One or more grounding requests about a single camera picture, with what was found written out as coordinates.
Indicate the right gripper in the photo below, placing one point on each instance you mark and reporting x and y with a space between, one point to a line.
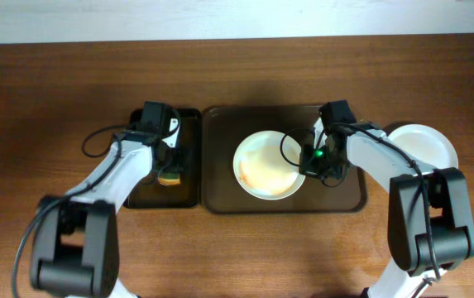
317 166

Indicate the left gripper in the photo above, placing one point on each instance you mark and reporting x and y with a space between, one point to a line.
170 166

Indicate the green and orange sponge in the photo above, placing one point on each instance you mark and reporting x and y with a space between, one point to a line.
169 179

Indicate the white plate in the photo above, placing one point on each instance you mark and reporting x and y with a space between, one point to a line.
426 144
263 165

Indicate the white plate front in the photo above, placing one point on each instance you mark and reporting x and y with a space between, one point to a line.
426 144

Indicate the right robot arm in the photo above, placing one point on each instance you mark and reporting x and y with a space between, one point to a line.
430 228

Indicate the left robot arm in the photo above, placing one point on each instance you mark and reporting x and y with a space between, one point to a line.
75 250

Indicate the small black tray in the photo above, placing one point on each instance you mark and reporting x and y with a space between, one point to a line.
149 193

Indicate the brown plastic serving tray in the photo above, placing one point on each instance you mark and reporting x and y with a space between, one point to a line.
224 128

